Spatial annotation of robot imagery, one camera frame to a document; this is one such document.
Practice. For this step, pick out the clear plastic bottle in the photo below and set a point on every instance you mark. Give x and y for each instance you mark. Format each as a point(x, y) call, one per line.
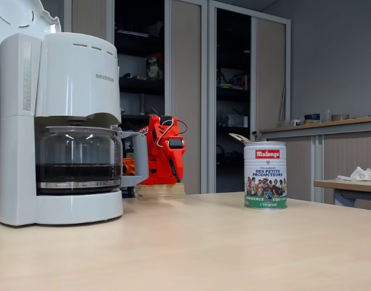
point(328, 116)

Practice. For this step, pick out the brown tape roll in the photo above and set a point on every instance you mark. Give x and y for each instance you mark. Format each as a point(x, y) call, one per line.
point(340, 117)

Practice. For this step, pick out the white drip coffee maker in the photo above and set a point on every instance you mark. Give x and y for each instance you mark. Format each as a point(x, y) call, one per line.
point(76, 85)

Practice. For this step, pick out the grey leaning pole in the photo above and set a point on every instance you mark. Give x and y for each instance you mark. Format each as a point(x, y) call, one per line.
point(282, 106)

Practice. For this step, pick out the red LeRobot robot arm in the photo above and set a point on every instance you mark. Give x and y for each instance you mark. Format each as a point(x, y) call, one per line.
point(155, 130)

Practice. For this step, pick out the Malongo coffee tin can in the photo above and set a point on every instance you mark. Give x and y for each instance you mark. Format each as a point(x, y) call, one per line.
point(265, 179)

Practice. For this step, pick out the orange table clamp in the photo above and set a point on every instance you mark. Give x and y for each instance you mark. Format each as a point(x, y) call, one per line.
point(128, 166)

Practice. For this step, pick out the small white jar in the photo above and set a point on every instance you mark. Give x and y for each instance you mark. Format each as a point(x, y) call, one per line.
point(296, 122)

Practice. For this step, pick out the light wooden base block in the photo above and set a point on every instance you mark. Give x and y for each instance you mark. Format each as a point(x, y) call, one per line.
point(161, 192)

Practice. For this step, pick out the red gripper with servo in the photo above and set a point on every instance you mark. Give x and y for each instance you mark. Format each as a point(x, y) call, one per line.
point(175, 155)

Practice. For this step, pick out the dark blue round bowl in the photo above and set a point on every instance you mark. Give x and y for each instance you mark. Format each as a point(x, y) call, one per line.
point(312, 117)

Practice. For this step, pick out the low sideboard with wooden top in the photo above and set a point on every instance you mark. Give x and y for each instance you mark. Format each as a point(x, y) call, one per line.
point(340, 151)

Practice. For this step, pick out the small wooden side table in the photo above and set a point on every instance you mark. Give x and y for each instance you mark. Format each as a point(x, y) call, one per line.
point(340, 184)

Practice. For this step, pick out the white crumpled cloth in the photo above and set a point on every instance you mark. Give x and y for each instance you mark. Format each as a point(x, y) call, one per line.
point(359, 174)

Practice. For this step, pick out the grey cabinet with beige doors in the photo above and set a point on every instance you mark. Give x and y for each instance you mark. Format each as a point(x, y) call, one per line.
point(185, 60)
point(270, 75)

